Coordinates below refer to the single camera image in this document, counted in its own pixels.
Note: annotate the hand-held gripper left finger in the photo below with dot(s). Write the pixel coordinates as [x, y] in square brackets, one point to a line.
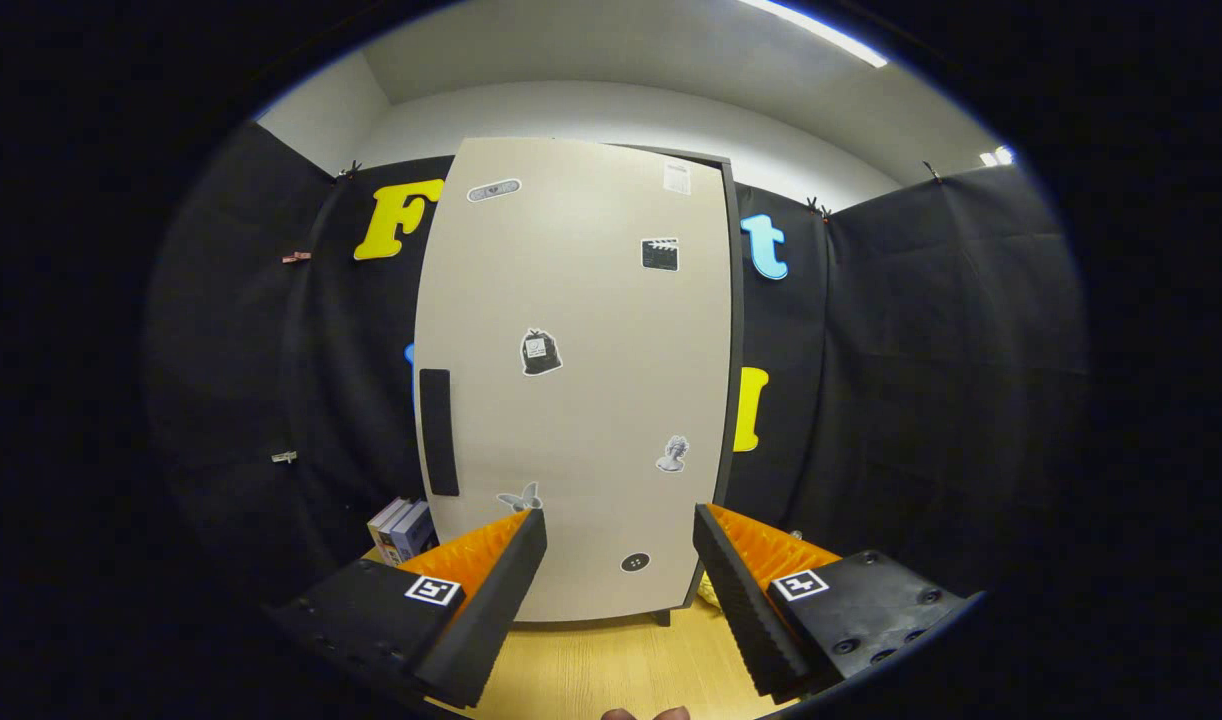
[491, 610]

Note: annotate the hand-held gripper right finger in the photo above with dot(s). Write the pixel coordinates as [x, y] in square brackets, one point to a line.
[746, 610]

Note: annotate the beige shoe cabinet door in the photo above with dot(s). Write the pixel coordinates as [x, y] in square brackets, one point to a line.
[571, 420]

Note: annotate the grey shoe cabinet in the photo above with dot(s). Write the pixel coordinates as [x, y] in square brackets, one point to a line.
[736, 320]

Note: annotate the yellow round sponge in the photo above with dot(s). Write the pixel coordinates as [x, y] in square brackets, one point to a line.
[708, 590]

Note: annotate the blue paperback book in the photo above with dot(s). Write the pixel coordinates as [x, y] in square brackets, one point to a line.
[414, 530]

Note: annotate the white paperback book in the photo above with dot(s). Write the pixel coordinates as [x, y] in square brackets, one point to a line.
[383, 520]
[398, 530]

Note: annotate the black backdrop cloth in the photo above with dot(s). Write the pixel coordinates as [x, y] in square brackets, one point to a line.
[921, 350]

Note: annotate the pink clip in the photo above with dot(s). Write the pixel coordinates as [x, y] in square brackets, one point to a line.
[296, 257]

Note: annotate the black binder clip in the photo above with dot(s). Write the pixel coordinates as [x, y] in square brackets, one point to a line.
[818, 206]
[348, 170]
[931, 170]

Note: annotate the small ceiling light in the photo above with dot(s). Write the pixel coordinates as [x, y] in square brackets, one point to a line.
[996, 156]

